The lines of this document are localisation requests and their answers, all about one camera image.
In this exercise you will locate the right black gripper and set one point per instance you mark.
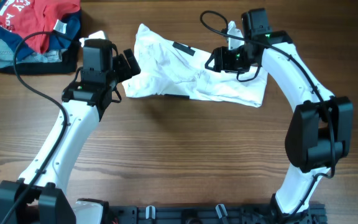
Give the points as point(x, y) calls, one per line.
point(221, 55)

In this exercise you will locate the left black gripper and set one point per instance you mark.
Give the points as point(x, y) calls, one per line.
point(124, 72)

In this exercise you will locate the white t-shirt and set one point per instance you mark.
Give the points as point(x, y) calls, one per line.
point(167, 68)

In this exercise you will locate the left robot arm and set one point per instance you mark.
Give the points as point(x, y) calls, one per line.
point(39, 194)

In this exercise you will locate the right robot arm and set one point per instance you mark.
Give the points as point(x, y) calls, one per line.
point(319, 134)

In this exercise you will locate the black folded garment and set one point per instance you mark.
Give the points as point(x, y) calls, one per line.
point(66, 66)

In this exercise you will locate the light blue denim garment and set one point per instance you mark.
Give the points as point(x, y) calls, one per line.
point(6, 56)

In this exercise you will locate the left white rail clip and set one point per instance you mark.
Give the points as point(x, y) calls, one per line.
point(150, 212)

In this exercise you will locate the white rail clip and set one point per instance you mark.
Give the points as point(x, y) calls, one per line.
point(150, 212)
point(221, 211)

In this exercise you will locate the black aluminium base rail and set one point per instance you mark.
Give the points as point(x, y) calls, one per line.
point(246, 214)

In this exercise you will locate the right white rail clip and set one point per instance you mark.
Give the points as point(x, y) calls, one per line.
point(221, 211)

